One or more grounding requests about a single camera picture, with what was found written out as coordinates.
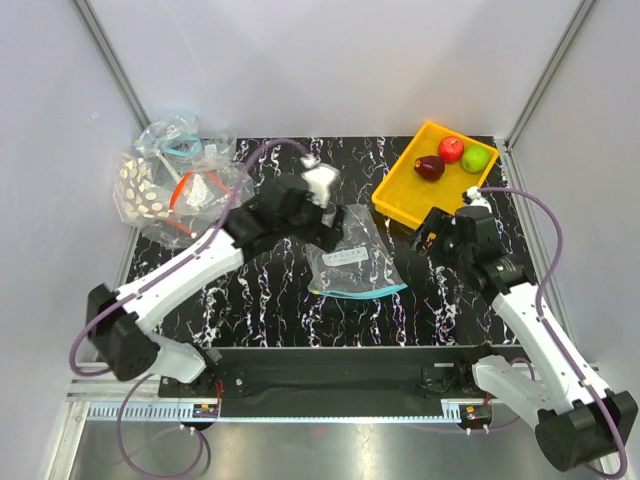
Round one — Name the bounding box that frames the clear blue-zip bag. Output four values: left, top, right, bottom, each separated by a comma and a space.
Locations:
305, 204, 406, 300
133, 111, 237, 173

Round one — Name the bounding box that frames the dark red apple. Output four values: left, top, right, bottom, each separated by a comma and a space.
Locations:
413, 155, 445, 182

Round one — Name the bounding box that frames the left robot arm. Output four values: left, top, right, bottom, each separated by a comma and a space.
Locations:
87, 165, 345, 396

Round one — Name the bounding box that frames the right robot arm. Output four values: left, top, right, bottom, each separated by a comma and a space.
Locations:
413, 204, 638, 472

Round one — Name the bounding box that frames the clear red-zip bag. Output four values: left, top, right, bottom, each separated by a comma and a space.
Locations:
141, 162, 254, 250

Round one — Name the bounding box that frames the polka dot bag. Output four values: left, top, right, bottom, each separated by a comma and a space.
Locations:
113, 153, 177, 228

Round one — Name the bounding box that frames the yellow plastic tray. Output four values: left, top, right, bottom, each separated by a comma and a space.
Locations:
372, 122, 498, 230

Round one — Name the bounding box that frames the green apple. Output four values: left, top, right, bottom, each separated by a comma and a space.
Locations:
460, 145, 491, 174

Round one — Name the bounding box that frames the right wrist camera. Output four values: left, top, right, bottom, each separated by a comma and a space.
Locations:
463, 186, 492, 212

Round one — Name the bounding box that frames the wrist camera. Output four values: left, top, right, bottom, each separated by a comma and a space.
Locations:
463, 186, 492, 212
300, 155, 340, 209

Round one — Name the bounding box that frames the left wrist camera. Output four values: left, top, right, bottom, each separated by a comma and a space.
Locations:
300, 155, 340, 209

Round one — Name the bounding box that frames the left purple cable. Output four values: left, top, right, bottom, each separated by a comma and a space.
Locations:
68, 137, 321, 476

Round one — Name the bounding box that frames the purple cable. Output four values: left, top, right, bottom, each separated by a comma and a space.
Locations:
68, 137, 321, 476
474, 185, 629, 476

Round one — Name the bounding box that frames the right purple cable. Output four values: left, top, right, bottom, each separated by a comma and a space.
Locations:
474, 185, 629, 476

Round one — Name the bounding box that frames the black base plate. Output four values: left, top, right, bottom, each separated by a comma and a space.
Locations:
158, 345, 512, 419

